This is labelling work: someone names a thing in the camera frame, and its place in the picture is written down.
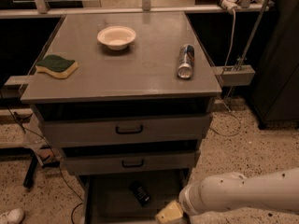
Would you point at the black floor clamp tool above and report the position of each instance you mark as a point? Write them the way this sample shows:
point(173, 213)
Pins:
point(29, 178)

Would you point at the metal diagonal pole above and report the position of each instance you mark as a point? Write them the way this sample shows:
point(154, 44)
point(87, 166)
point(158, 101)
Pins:
point(239, 63)

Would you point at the dark cabinet at right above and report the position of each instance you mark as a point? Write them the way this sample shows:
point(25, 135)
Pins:
point(274, 91)

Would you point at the green yellow sponge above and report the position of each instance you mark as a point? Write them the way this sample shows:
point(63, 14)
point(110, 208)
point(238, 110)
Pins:
point(57, 66)

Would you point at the grey drawer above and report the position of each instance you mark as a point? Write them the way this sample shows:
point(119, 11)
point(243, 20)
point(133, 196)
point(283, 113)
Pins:
point(128, 163)
point(97, 132)
point(108, 199)

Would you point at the grey top drawer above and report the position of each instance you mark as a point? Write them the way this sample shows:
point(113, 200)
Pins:
point(97, 132)

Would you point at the grey side bracket block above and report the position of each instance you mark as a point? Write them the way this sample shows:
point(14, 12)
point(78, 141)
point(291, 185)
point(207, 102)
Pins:
point(231, 78)

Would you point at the black rxbar chocolate bar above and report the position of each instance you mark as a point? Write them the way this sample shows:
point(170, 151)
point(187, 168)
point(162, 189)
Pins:
point(140, 193)

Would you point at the grey bottom drawer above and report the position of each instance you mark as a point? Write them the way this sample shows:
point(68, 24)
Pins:
point(108, 199)

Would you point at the silver blue drink can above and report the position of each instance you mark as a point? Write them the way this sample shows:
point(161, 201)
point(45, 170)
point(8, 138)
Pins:
point(185, 61)

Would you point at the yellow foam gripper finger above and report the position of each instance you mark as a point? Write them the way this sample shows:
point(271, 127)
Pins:
point(171, 212)

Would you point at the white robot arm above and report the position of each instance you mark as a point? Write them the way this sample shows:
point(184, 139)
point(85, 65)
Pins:
point(221, 193)

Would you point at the grey drawer cabinet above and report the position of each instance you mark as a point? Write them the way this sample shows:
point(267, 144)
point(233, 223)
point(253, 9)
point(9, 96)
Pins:
point(139, 81)

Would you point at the white sneaker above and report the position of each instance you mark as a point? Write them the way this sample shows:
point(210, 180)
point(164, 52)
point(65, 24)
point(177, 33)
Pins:
point(14, 216)

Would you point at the white paper bowl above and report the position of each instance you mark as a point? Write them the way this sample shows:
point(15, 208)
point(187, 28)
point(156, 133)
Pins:
point(116, 37)

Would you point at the grey middle drawer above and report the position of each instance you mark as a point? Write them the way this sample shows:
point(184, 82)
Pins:
point(128, 163)

